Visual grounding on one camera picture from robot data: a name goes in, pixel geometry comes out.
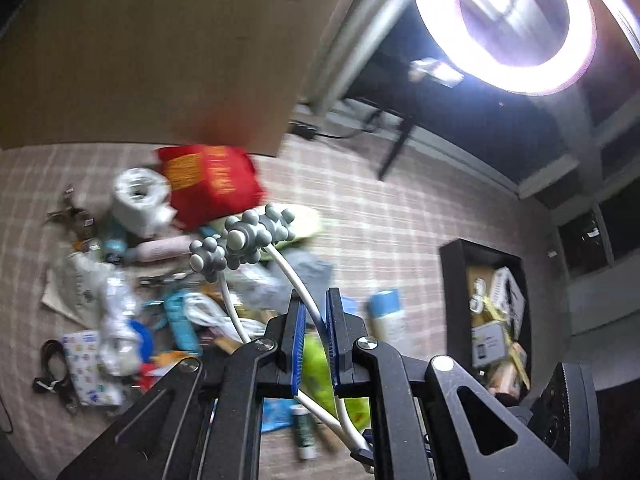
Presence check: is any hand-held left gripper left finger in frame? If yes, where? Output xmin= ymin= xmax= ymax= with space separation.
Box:
xmin=57 ymin=287 xmax=307 ymax=480

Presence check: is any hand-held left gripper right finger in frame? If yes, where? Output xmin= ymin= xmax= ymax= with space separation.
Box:
xmin=325 ymin=287 xmax=576 ymax=480

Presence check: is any white massager with grey balls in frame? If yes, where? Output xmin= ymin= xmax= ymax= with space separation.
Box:
xmin=189 ymin=203 xmax=376 ymax=466

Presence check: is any black storage container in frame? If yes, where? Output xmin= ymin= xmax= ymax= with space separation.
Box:
xmin=438 ymin=239 xmax=533 ymax=401

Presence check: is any white printed cardboard box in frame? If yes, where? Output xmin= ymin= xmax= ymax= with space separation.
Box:
xmin=487 ymin=266 xmax=527 ymax=333

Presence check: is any white and blue spray bottle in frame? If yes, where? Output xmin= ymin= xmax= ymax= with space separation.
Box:
xmin=367 ymin=290 xmax=411 ymax=356

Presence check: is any grey foil sachet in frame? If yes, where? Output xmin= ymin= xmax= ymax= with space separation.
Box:
xmin=280 ymin=252 xmax=333 ymax=301

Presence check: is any white and green tube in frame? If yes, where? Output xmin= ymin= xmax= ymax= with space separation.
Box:
xmin=291 ymin=402 xmax=318 ymax=461

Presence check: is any light blue clothes clip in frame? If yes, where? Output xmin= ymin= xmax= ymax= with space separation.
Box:
xmin=162 ymin=290 xmax=201 ymax=353

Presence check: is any pink bottle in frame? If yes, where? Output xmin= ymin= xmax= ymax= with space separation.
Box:
xmin=131 ymin=237 xmax=188 ymax=263

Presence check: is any crumpled clear plastic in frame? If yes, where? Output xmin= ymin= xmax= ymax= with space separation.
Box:
xmin=97 ymin=270 xmax=143 ymax=376

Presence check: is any red cloth bag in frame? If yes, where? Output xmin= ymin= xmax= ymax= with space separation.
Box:
xmin=155 ymin=144 xmax=266 ymax=231

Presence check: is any black tripod leg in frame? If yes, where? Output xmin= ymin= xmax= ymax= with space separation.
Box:
xmin=377 ymin=115 xmax=416 ymax=181

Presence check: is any small blue bottle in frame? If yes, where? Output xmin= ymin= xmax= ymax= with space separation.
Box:
xmin=102 ymin=237 xmax=128 ymax=261

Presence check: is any patterned tissue pack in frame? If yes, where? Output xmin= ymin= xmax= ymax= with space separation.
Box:
xmin=62 ymin=330 xmax=123 ymax=406

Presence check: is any white plug adapter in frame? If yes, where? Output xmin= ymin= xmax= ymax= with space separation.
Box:
xmin=111 ymin=167 xmax=176 ymax=238

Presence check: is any white plastic bag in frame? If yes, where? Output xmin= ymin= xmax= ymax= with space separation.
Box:
xmin=41 ymin=252 xmax=118 ymax=328

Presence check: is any large cardboard box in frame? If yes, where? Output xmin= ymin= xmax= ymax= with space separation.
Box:
xmin=0 ymin=0 xmax=371 ymax=158

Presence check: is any black strap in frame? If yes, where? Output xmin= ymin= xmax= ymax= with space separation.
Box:
xmin=32 ymin=339 xmax=81 ymax=413

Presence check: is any white ring light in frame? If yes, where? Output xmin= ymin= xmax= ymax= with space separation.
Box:
xmin=411 ymin=0 xmax=598 ymax=96

